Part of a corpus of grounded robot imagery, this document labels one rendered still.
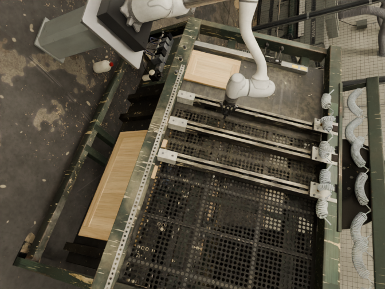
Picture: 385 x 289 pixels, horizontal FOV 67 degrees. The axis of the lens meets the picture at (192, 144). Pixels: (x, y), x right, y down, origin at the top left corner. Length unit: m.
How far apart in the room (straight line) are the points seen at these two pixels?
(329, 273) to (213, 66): 1.64
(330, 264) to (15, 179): 2.09
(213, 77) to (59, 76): 1.23
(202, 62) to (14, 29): 1.38
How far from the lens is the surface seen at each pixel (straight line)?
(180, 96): 2.15
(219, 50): 2.53
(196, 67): 2.41
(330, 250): 1.96
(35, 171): 2.44
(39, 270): 2.22
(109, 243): 1.81
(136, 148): 2.39
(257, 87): 1.80
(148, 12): 1.93
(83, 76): 2.78
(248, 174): 1.94
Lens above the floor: 2.10
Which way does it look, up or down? 31 degrees down
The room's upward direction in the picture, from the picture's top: 88 degrees clockwise
